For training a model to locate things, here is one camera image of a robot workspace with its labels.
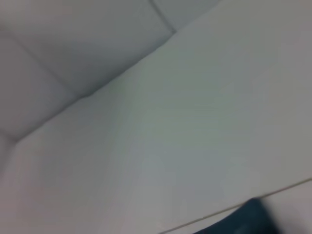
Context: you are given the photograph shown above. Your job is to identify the teal blue t-shirt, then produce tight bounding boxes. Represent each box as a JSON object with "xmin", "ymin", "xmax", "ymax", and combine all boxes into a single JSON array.
[{"xmin": 194, "ymin": 197, "xmax": 287, "ymax": 234}]

